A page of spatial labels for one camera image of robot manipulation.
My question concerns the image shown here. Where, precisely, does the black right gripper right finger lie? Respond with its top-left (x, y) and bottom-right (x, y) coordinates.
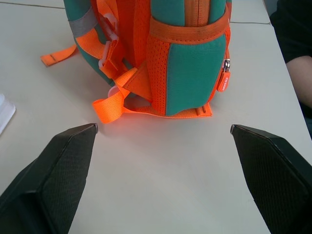
top-left (230, 124), bottom-right (312, 234)

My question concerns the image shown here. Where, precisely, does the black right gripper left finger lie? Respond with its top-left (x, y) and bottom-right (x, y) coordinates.
top-left (0, 123), bottom-right (98, 234)

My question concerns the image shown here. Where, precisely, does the white plastic object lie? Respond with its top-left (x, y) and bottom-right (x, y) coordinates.
top-left (0, 94), bottom-right (17, 136)

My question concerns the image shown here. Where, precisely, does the orange and teal backpack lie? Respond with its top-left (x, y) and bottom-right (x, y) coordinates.
top-left (40, 0), bottom-right (233, 124)

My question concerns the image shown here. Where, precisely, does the person in black clothing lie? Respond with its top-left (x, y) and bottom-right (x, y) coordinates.
top-left (269, 0), bottom-right (312, 141)

